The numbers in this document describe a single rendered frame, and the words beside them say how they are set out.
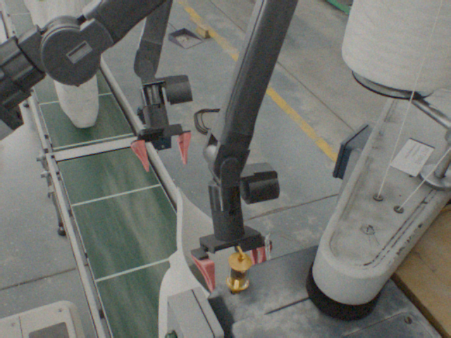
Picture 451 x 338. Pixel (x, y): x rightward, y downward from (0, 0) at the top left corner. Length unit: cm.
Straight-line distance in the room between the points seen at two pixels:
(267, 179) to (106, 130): 175
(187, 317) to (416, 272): 31
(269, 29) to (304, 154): 239
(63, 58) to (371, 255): 46
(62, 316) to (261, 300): 139
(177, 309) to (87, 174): 173
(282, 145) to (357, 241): 260
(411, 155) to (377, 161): 6
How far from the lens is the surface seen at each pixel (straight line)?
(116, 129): 258
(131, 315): 177
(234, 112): 80
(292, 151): 314
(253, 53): 79
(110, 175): 228
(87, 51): 70
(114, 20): 72
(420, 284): 71
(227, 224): 88
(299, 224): 265
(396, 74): 68
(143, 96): 123
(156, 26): 122
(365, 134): 101
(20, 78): 73
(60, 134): 257
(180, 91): 122
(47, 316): 197
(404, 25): 66
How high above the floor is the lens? 184
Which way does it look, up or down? 39 degrees down
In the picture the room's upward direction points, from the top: 6 degrees clockwise
